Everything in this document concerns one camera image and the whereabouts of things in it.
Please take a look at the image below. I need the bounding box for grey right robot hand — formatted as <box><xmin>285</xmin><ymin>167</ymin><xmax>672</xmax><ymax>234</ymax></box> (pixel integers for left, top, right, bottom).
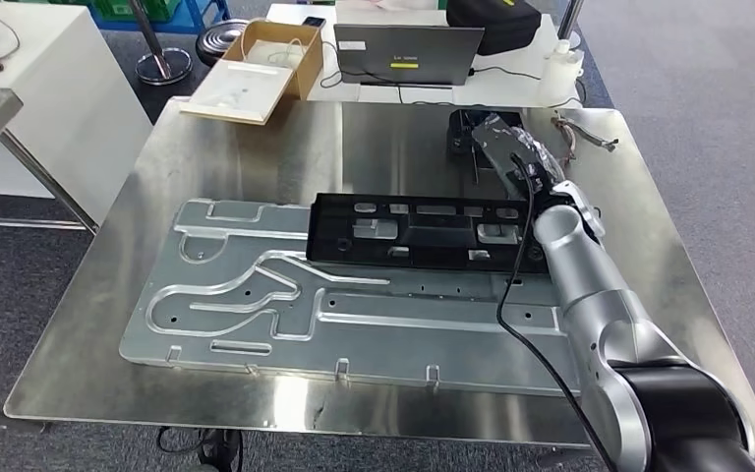
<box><xmin>507</xmin><ymin>127</ymin><xmax>574</xmax><ymax>197</ymax></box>

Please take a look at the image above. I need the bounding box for black plastic frame part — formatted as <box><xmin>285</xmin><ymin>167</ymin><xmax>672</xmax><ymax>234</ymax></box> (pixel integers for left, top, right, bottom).
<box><xmin>306</xmin><ymin>192</ymin><xmax>552</xmax><ymax>275</ymax></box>

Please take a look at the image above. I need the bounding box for stainless steel workbench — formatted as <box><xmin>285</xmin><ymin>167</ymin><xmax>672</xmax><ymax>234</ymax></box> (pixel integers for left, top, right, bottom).
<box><xmin>2</xmin><ymin>97</ymin><xmax>755</xmax><ymax>457</ymax></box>

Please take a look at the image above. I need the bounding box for black device with yellow stripe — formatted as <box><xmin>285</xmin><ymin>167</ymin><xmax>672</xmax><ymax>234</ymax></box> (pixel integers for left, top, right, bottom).
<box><xmin>447</xmin><ymin>108</ymin><xmax>525</xmax><ymax>164</ymax></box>

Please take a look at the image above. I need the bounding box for white plastic bottle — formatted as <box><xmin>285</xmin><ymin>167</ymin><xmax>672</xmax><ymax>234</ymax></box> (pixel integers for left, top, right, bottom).
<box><xmin>537</xmin><ymin>39</ymin><xmax>585</xmax><ymax>107</ymax></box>

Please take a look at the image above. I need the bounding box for black carrying case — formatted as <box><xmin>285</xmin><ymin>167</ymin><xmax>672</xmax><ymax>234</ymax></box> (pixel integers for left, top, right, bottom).
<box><xmin>445</xmin><ymin>0</ymin><xmax>543</xmax><ymax>57</ymax></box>

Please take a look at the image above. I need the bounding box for grey laptop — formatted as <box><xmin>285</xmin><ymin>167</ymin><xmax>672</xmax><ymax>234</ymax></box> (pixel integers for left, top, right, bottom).
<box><xmin>332</xmin><ymin>24</ymin><xmax>485</xmax><ymax>89</ymax></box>

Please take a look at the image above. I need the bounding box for grooved aluminium plate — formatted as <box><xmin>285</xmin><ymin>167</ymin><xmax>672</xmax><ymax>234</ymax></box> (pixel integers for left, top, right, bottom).
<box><xmin>118</xmin><ymin>198</ymin><xmax>581</xmax><ymax>398</ymax></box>

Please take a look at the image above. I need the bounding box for open cardboard box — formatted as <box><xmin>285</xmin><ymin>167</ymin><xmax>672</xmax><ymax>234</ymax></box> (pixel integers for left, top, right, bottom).
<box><xmin>224</xmin><ymin>19</ymin><xmax>324</xmax><ymax>100</ymax></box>

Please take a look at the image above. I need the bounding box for white foam tray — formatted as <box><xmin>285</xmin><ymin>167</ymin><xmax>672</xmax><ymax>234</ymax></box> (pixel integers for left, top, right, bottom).
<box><xmin>180</xmin><ymin>59</ymin><xmax>295</xmax><ymax>126</ymax></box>

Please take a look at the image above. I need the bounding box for ribbed round metal base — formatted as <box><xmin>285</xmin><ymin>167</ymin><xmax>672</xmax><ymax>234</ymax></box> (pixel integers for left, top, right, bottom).
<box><xmin>195</xmin><ymin>18</ymin><xmax>252</xmax><ymax>69</ymax></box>

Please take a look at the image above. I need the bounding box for steel stanchion with round base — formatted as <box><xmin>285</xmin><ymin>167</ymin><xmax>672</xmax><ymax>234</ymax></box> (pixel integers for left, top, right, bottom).
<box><xmin>126</xmin><ymin>0</ymin><xmax>195</xmax><ymax>86</ymax></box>

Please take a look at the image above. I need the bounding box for small wired tool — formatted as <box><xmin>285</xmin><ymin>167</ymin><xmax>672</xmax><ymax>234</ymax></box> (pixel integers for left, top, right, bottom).
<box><xmin>550</xmin><ymin>111</ymin><xmax>619</xmax><ymax>164</ymax></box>

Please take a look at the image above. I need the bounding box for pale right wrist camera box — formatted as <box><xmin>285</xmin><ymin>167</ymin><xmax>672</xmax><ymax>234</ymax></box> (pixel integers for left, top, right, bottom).
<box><xmin>471</xmin><ymin>113</ymin><xmax>539</xmax><ymax>200</ymax></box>

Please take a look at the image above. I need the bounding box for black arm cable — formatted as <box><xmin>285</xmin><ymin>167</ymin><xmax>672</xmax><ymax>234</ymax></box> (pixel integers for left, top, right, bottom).
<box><xmin>495</xmin><ymin>153</ymin><xmax>619</xmax><ymax>472</ymax></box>

